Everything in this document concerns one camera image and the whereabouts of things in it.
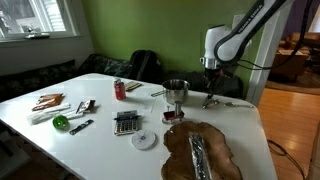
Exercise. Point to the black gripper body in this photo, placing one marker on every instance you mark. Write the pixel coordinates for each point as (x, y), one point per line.
(212, 76)

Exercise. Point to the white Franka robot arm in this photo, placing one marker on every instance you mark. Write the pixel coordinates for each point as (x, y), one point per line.
(233, 43)

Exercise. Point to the brown wooden tray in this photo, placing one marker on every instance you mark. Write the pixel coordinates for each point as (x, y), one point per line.
(180, 146)

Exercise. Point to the small object on windowsill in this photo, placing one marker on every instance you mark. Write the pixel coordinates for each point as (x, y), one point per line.
(36, 35)

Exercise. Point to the silver table spoon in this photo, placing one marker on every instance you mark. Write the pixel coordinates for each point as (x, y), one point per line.
(233, 104)

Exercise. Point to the stainless steel pot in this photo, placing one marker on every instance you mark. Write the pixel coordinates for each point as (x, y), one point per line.
(175, 93)

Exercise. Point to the red holder with silver cylinder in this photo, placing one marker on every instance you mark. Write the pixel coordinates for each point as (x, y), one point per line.
(174, 115)

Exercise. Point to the silver metal tongs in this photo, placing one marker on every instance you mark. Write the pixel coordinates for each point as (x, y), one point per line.
(200, 156)

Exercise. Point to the black backpack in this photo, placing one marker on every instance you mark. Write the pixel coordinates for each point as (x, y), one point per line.
(145, 66)

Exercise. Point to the striped notepad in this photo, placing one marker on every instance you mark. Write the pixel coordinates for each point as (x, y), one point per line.
(132, 85)

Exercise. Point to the white round protractor disc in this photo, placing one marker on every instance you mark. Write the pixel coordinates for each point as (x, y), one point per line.
(144, 139)

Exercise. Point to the brown armchair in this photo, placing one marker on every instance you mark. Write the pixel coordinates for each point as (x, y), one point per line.
(291, 56)

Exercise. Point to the grey desk calculator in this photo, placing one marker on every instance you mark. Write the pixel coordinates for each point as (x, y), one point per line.
(126, 126)

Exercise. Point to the red soda can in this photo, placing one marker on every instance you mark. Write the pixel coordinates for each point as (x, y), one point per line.
(119, 90)

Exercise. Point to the black flat strip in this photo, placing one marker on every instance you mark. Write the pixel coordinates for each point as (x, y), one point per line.
(81, 127)

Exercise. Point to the green round tape roll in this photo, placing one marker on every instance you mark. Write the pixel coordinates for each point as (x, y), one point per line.
(60, 122)

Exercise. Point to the brown flat pieces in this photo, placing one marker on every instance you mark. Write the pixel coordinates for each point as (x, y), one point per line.
(48, 101)

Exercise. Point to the long white packet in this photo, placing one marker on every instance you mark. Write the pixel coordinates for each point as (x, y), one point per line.
(46, 114)

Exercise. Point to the white framed window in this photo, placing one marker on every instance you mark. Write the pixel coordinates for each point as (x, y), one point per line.
(40, 16)

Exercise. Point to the white door frame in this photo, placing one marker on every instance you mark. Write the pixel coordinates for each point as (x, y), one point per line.
(263, 80)

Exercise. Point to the white light switch plate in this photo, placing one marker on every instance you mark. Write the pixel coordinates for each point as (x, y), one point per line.
(236, 20)

